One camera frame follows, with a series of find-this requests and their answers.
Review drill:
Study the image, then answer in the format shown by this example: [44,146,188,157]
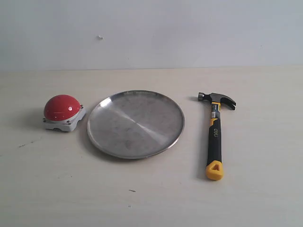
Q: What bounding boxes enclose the red dome push button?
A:
[43,95,86,132]

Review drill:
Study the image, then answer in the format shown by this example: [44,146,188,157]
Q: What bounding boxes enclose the round steel plate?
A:
[87,90,185,160]

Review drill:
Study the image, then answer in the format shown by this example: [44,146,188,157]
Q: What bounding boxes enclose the black yellow claw hammer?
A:
[197,92,236,181]

